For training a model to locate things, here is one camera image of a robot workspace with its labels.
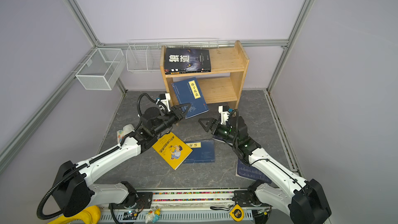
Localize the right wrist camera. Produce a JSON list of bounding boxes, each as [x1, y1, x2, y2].
[[218, 105, 232, 125]]

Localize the small white toy figure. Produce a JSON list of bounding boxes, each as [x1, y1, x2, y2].
[[145, 208, 161, 224]]

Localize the yellow folder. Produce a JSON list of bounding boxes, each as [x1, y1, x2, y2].
[[152, 132, 192, 170]]

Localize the white wire rack basket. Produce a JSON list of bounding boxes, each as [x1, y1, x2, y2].
[[125, 38, 220, 72]]

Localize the yellow tape measure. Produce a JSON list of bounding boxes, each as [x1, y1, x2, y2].
[[229, 204, 244, 222]]

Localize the white mesh box basket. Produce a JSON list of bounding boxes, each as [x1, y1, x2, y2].
[[75, 48, 126, 91]]

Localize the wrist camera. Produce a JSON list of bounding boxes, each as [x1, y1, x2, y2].
[[218, 105, 232, 125], [156, 93, 171, 114]]

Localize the navy notebook white lines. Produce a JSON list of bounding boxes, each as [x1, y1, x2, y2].
[[236, 159, 272, 184]]

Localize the navy book yellow label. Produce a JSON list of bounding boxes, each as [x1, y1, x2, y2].
[[172, 77, 209, 119]]

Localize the black wolf cover book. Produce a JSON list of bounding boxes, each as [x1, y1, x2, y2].
[[163, 48, 211, 71]]

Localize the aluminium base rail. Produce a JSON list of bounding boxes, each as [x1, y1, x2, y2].
[[57, 188, 327, 224]]

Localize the yellow banana toy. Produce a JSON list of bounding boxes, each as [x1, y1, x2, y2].
[[49, 206, 101, 224]]

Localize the black Murphy's law book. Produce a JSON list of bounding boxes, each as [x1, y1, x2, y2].
[[164, 69, 211, 75]]

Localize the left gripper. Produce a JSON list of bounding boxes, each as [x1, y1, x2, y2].
[[152, 103, 190, 136]]

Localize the blue book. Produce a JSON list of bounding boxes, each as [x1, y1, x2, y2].
[[183, 139, 215, 164]]

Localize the wooden two-tier bookshelf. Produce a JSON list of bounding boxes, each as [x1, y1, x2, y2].
[[160, 40, 250, 109]]

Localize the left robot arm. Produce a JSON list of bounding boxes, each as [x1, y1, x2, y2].
[[36, 99, 191, 220]]

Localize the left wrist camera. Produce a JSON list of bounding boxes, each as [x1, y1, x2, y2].
[[156, 93, 171, 114]]

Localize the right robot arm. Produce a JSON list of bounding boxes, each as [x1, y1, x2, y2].
[[199, 117, 332, 224]]

